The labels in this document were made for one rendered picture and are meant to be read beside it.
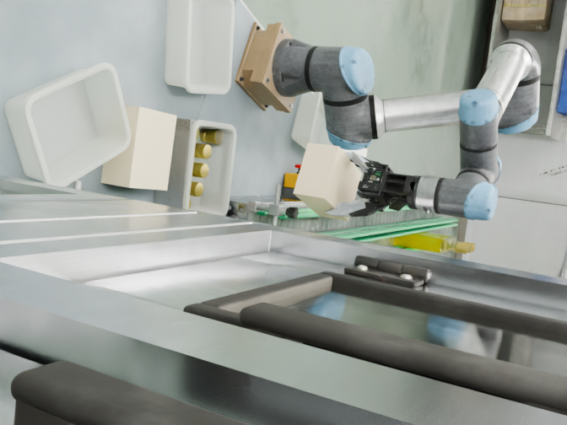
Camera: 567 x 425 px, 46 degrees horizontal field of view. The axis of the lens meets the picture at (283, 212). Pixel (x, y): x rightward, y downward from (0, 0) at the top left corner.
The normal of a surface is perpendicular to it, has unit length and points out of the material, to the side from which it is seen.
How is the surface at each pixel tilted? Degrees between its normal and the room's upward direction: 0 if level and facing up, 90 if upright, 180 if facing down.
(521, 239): 90
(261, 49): 90
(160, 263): 0
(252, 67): 90
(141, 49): 0
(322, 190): 90
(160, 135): 0
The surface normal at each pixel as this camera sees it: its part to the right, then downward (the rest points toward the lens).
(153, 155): 0.87, 0.15
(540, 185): -0.47, 0.03
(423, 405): 0.12, -0.99
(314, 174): -0.40, -0.32
